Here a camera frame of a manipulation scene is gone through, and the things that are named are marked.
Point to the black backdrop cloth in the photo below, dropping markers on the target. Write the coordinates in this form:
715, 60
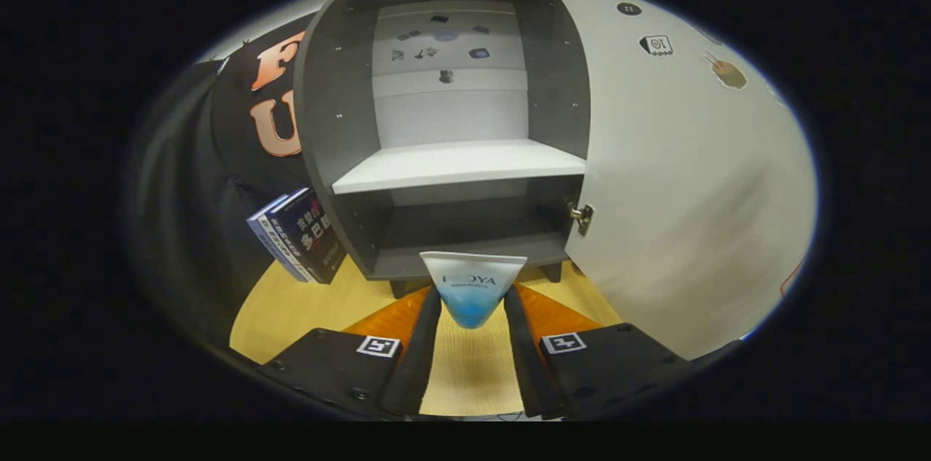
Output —
182, 192

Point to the dark blue book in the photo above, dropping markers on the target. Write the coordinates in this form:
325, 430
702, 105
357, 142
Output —
309, 228

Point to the white cabinet shelf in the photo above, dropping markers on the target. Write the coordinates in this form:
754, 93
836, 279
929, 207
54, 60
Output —
458, 163

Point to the white cabinet door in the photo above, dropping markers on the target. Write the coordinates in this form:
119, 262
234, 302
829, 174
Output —
691, 192

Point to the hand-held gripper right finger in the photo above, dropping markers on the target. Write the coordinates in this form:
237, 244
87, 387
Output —
527, 366

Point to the light blue book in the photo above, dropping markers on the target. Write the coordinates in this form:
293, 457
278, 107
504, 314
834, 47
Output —
273, 243

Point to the grey cabinet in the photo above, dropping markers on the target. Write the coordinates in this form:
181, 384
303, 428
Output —
320, 97

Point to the blue and white tube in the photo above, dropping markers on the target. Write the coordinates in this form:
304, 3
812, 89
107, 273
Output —
473, 286

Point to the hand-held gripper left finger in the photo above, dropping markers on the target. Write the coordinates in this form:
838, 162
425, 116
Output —
422, 359

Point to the metal door hinge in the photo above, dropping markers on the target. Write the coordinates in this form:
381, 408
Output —
583, 216

